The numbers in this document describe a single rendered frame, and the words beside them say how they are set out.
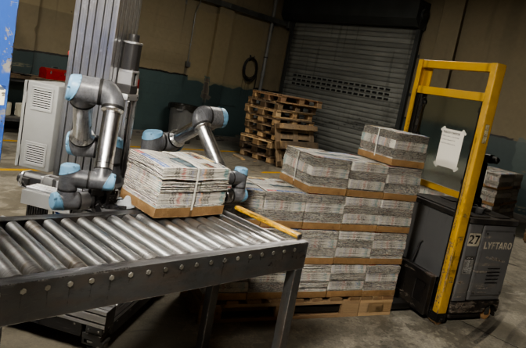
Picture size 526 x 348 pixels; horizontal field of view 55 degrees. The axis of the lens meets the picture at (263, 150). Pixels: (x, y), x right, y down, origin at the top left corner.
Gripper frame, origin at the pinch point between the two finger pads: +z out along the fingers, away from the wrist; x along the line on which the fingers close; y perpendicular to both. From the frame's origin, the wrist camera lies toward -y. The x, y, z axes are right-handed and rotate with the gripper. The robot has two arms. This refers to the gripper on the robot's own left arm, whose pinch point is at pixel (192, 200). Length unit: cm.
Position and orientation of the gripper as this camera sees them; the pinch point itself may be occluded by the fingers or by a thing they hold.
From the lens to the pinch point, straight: 255.2
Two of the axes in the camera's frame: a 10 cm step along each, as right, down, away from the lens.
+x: 6.9, 2.3, -6.9
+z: -7.0, -0.4, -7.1
